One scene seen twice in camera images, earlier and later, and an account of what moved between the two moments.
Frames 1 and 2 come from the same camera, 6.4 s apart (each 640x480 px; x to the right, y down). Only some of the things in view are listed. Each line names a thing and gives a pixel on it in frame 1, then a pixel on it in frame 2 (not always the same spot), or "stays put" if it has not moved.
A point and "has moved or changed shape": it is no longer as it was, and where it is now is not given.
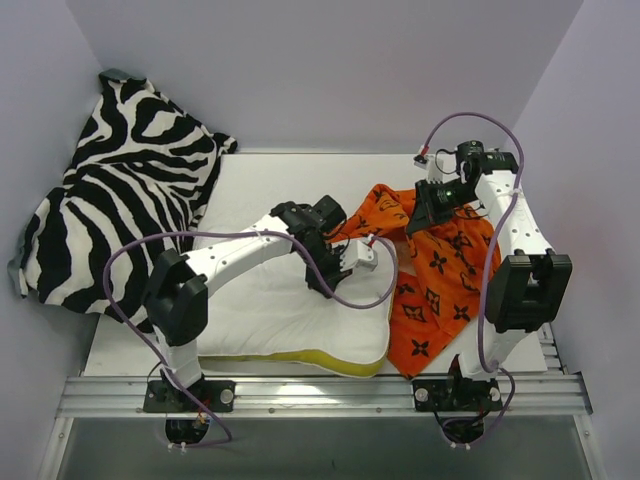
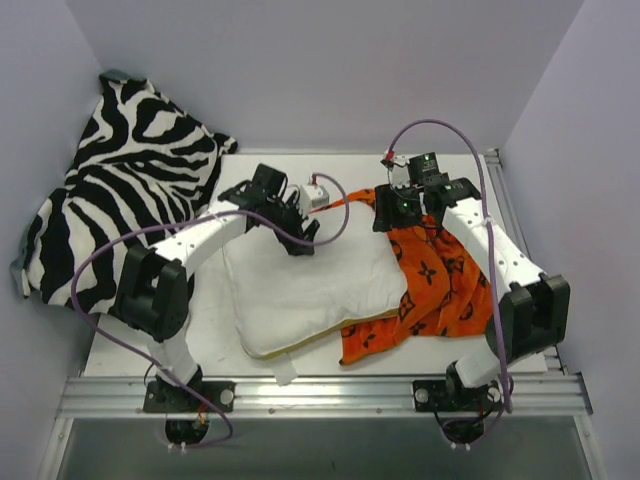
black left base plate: x=168 y=396 stays put
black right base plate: x=441 y=395 stays put
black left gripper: x=322 y=275 to x=292 y=226
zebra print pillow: x=141 y=164 stays put
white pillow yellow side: x=266 y=316 has moved or changed shape
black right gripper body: x=426 y=206 to x=395 y=218
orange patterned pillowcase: x=443 y=268 has moved or changed shape
